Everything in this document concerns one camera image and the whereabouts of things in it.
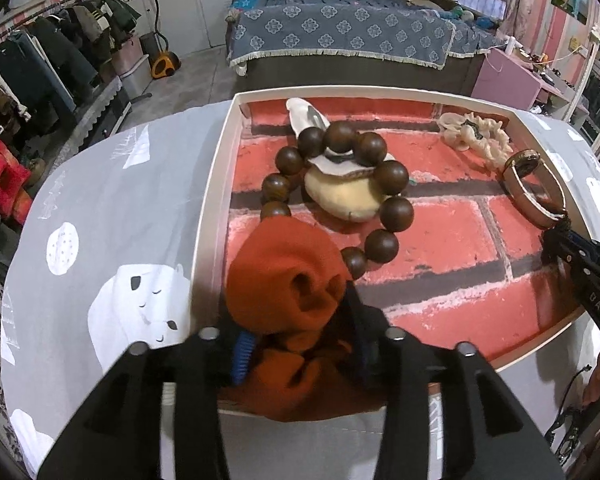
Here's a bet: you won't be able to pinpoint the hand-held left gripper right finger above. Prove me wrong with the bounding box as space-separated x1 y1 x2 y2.
337 285 566 480

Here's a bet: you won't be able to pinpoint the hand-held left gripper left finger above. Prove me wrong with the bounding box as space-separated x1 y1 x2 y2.
37 327 254 480

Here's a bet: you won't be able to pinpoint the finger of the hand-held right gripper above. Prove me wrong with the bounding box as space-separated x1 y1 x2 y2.
542 217 593 275

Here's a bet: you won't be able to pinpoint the brown leather watch strap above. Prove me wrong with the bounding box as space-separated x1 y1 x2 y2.
502 150 572 221

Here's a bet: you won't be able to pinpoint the orange scrunchie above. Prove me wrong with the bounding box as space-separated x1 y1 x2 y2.
224 217 388 423

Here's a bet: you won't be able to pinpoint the brick pattern tray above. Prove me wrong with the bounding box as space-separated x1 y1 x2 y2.
187 89 593 418

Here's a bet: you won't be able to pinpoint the cream scrunchie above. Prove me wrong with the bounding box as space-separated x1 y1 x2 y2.
437 112 512 171

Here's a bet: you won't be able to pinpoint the brown wooden bead bracelet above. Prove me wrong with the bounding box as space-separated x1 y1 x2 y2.
260 121 415 281

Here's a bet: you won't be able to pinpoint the white hair clip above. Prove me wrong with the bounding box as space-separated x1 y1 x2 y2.
286 97 353 156

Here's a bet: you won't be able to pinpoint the white standing mirror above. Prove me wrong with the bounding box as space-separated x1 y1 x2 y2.
565 40 600 159

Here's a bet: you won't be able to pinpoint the pink cabinet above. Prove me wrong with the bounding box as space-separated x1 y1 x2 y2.
470 47 564 112

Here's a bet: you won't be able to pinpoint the blue green plush toys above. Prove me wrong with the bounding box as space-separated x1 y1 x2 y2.
450 5 499 31

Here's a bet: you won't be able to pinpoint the pink floral curtain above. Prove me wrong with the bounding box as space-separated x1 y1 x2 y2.
500 0 554 47

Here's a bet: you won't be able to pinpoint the white lace cloth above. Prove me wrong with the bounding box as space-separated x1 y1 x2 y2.
67 77 132 149

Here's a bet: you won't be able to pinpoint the orange garment steamer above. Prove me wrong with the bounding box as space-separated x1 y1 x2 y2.
132 0 182 81

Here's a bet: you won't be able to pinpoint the pink white storage box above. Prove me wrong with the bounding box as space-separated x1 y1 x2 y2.
111 35 154 99

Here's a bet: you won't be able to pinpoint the bed with blue patterned cover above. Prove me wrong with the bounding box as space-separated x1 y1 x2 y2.
227 0 502 79

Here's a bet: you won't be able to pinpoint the row of hanging clothes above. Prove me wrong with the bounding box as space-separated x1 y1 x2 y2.
0 0 142 242

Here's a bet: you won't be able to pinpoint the blue star cushion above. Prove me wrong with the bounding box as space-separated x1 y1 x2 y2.
227 0 256 24

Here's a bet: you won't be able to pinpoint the metal clothes rack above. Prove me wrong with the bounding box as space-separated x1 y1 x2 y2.
0 0 94 57

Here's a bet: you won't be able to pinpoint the black cable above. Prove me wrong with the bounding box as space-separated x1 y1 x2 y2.
545 364 594 464

